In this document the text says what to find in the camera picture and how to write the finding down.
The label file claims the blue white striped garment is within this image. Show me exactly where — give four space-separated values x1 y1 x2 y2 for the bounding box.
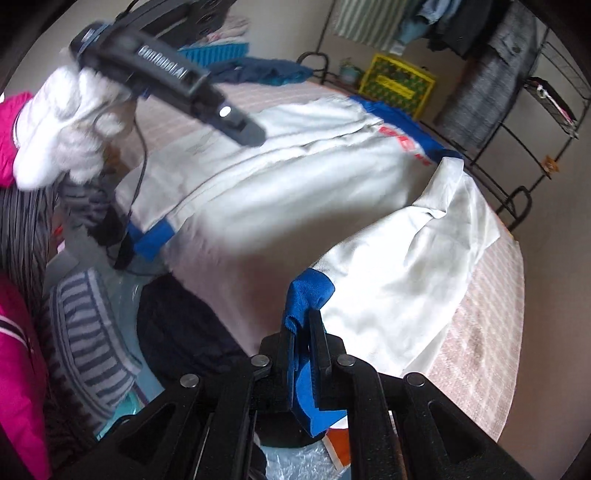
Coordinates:
48 270 141 421

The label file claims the blue denim shirt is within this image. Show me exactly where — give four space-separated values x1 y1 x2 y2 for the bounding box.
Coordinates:
413 0 462 26

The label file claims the dark blue teal garment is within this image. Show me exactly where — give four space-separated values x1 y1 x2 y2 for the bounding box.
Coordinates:
205 56 312 88

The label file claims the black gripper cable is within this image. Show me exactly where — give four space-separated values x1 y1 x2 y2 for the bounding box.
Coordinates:
92 99 148 271

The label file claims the black coat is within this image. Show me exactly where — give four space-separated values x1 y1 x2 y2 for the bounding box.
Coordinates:
427 0 513 58

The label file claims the small potted plant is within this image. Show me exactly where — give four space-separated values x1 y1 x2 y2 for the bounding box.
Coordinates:
338 58 363 86

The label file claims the grey plaid coat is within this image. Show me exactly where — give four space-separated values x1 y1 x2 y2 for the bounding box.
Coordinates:
434 0 550 148

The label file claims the floral folded bedding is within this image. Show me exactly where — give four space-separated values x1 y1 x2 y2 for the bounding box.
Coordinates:
203 14 252 47

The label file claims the green striped hanging cloth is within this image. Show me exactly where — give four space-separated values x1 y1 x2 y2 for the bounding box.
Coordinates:
333 0 428 47

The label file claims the person's left forearm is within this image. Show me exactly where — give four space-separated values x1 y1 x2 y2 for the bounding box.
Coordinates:
0 92 35 188

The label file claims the black metal clothes rack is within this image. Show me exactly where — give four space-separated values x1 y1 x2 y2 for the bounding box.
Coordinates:
295 0 591 232

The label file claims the blue denim jacket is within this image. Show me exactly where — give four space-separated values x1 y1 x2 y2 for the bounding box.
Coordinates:
398 14 432 47

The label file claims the yellow green patterned bag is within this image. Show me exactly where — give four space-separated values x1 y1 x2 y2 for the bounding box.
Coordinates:
359 53 437 118

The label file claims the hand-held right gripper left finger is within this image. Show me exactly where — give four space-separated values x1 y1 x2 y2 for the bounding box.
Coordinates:
58 322 298 480

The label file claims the white and blue work jacket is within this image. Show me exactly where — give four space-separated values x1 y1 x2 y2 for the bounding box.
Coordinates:
113 95 502 437

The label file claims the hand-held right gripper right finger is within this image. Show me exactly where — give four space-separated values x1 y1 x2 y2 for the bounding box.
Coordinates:
308 309 539 480

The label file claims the blue ribbed crate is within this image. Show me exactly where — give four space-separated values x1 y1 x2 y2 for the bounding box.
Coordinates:
178 42 250 70

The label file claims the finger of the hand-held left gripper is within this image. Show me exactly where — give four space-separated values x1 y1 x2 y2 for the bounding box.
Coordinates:
198 90 267 146

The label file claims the checked bed mattress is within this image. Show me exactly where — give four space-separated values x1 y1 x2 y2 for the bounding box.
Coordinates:
111 78 522 444

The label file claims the person's torso pink jacket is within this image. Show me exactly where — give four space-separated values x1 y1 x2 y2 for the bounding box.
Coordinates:
0 272 51 480

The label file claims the folded clothes stack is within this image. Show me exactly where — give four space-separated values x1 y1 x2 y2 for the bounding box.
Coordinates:
526 76 578 134

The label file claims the person's left hand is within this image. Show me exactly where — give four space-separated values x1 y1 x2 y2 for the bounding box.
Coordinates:
13 65 137 190

